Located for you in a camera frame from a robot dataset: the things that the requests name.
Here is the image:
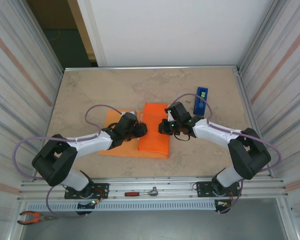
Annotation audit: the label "orange cloth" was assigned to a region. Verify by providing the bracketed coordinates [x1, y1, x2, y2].
[99, 102, 171, 160]

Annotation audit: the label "blue tape dispenser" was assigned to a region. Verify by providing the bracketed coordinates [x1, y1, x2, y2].
[192, 86, 210, 116]

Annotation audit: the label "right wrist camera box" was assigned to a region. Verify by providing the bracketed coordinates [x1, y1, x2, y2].
[165, 106, 175, 121]

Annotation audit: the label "thin aluminium frame rail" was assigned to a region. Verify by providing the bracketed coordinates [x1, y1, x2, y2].
[64, 65, 241, 74]

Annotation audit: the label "red handled ratchet wrench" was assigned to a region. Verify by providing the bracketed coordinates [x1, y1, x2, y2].
[124, 186, 161, 197]

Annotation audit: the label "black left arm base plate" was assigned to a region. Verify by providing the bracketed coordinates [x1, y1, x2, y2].
[64, 183, 110, 200]

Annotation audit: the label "wide aluminium frame rail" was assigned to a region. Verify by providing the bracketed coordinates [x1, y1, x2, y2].
[17, 176, 290, 201]

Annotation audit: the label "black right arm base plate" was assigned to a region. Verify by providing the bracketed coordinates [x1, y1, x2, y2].
[196, 181, 241, 198]

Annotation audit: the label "grey slotted cable duct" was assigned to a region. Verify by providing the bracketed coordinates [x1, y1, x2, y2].
[27, 201, 216, 211]

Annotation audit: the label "white door frame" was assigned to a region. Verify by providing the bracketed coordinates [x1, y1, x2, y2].
[67, 0, 108, 68]

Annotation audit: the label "orange floor cable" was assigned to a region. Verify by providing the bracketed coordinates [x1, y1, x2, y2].
[48, 29, 64, 43]

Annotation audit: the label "orange handled pliers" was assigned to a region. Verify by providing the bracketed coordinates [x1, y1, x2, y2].
[16, 211, 58, 225]

